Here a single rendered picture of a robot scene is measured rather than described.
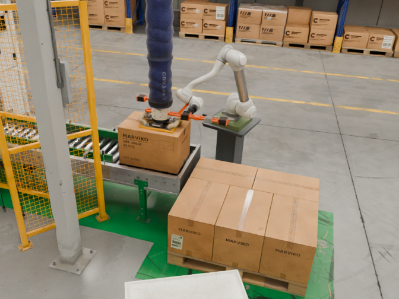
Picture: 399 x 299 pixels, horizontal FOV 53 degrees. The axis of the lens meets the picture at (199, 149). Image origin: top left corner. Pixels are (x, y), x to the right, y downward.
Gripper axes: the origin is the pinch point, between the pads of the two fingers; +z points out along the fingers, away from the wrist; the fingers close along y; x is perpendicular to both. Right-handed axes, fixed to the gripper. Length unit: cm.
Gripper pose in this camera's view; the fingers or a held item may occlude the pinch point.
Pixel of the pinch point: (187, 115)
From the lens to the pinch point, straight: 371.7
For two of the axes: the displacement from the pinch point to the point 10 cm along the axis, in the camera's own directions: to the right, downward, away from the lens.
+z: -2.7, 4.5, -8.5
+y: -0.5, 8.8, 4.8
